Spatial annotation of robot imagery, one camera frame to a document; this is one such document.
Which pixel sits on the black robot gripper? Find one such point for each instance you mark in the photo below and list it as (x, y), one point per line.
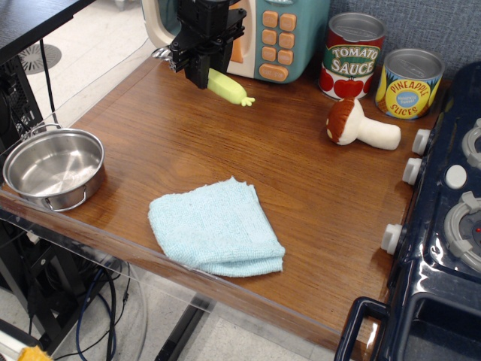
(207, 33)

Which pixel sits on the yellow handled metal spoon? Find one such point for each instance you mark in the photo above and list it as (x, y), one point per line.
(217, 82)

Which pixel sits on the toy microwave oven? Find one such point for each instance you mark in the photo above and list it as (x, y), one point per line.
(279, 40)

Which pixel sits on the light blue folded towel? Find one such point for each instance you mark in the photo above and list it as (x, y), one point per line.
(219, 229)

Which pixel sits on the tomato sauce can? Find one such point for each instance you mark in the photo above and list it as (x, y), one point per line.
(352, 49)

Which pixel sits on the plush mushroom toy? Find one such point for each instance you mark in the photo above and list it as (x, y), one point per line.
(346, 122)

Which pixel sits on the round floor vent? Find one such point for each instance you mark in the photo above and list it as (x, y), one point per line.
(35, 57)

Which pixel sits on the stainless steel pot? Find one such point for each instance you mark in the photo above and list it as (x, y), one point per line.
(56, 168)

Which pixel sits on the black desk at left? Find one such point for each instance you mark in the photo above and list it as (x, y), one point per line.
(25, 22)

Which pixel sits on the pineapple slices can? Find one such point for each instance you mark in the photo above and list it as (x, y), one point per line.
(408, 83)

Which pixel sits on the black table leg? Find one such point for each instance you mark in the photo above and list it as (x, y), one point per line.
(180, 335)

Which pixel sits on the dark blue toy stove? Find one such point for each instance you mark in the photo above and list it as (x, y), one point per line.
(433, 308)

